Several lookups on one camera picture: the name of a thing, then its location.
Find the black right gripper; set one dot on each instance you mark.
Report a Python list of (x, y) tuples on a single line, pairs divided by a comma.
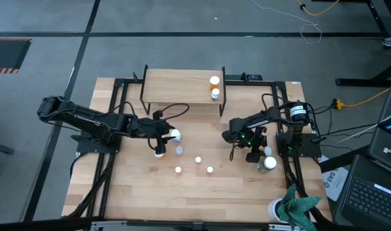
[(246, 134)]

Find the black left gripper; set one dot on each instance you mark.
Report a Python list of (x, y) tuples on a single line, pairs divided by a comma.
[(147, 127)]

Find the white bottle blue label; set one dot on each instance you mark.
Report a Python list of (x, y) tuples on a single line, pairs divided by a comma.
[(175, 133)]

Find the clear jar green label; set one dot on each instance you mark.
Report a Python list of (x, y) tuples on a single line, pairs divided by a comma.
[(270, 162)]

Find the small clear bottle grey cap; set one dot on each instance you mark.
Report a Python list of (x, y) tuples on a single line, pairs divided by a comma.
[(179, 150)]

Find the small orange vial white cap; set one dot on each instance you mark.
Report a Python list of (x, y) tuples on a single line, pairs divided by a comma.
[(210, 169), (178, 169), (198, 159)]

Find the grey bottle white cap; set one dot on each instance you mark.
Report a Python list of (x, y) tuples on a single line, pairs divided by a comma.
[(215, 93)]

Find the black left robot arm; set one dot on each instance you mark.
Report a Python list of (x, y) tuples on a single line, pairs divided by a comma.
[(86, 117)]

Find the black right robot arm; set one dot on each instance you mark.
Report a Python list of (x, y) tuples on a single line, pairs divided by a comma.
[(269, 117)]

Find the wooden shelf black legs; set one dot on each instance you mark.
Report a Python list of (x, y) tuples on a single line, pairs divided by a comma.
[(150, 83)]

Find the teal cloth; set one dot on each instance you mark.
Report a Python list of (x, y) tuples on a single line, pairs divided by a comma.
[(295, 208)]

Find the small black box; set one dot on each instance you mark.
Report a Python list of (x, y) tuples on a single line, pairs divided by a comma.
[(253, 77)]

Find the white paper sheet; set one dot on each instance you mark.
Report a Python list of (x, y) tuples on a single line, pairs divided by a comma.
[(333, 183)]

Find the black laptop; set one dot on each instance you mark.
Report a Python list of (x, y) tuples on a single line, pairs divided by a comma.
[(368, 199)]

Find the grey laptop lid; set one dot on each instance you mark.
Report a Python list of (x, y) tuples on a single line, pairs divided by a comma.
[(379, 144)]

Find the black desk base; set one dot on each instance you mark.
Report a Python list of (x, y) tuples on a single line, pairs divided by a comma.
[(359, 82)]

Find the black crossbar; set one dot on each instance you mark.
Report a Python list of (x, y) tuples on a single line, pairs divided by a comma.
[(38, 223)]

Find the black furniture foot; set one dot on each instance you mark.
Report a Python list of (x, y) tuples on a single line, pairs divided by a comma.
[(0, 148)]

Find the black mat hazard stripes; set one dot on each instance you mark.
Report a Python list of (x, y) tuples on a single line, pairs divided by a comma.
[(6, 54)]

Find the black aluminium rig frame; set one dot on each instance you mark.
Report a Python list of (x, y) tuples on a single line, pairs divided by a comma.
[(266, 82)]

